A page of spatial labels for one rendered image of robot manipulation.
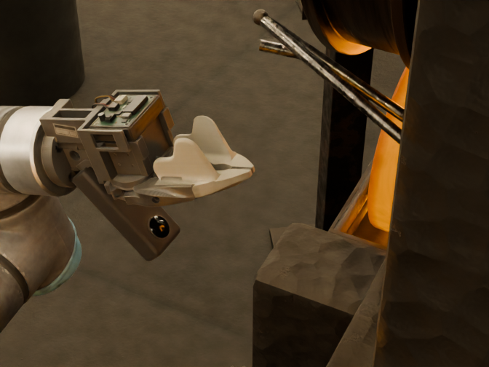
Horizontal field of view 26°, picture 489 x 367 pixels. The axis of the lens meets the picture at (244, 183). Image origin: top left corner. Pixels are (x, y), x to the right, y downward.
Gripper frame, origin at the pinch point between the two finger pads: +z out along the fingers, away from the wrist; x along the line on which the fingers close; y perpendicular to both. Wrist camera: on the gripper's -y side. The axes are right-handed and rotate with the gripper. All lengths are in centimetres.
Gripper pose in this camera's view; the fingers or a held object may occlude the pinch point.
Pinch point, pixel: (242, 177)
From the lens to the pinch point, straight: 96.4
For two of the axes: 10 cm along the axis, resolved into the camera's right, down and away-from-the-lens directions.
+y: -2.8, -8.0, -5.3
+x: 4.4, -6.0, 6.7
